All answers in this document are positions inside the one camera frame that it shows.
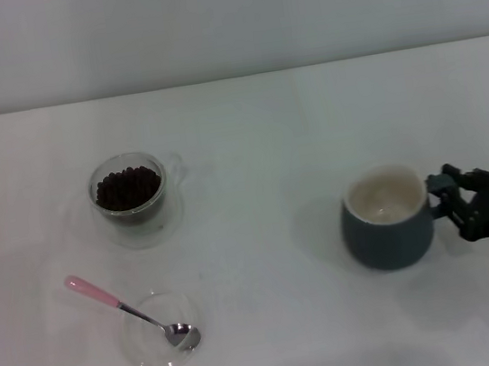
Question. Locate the dark green ceramic mug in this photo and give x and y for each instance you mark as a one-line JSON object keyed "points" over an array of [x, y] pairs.
{"points": [[386, 249]]}

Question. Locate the coffee bean heap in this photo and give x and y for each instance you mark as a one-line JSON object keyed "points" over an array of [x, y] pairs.
{"points": [[127, 188]]}

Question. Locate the double-wall glass cup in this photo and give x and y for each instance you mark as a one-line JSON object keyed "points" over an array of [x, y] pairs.
{"points": [[133, 219]]}

